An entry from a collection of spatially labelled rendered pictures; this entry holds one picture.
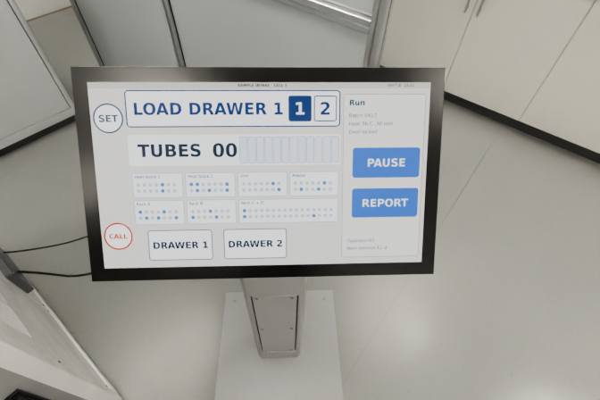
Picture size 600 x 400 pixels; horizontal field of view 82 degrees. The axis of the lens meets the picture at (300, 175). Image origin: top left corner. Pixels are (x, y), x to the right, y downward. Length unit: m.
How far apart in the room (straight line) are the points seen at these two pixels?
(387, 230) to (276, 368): 1.00
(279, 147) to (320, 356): 1.09
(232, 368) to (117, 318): 0.53
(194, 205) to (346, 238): 0.23
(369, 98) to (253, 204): 0.23
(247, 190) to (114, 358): 1.22
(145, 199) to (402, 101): 0.39
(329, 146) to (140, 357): 1.28
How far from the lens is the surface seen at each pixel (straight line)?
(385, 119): 0.52
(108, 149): 0.56
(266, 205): 0.51
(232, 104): 0.50
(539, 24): 2.31
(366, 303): 1.60
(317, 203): 0.51
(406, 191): 0.54
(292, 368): 1.45
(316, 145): 0.50
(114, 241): 0.58
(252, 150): 0.50
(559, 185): 2.43
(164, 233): 0.55
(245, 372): 1.46
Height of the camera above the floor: 1.46
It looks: 49 degrees down
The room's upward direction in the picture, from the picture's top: 2 degrees clockwise
